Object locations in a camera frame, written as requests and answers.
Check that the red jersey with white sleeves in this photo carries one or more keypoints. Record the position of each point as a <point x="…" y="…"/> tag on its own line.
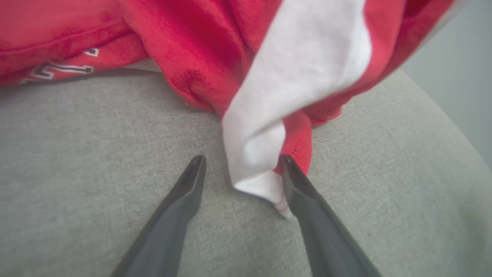
<point x="57" y="30"/>

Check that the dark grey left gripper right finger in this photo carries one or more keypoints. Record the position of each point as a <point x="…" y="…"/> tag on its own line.
<point x="326" y="238"/>

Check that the grey fabric padded surface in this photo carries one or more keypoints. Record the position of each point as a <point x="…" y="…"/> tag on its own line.
<point x="96" y="161"/>

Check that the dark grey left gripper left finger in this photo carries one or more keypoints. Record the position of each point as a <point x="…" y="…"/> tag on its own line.
<point x="165" y="231"/>

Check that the red shorts with white stripe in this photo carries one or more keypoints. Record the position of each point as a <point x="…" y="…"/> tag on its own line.
<point x="307" y="57"/>

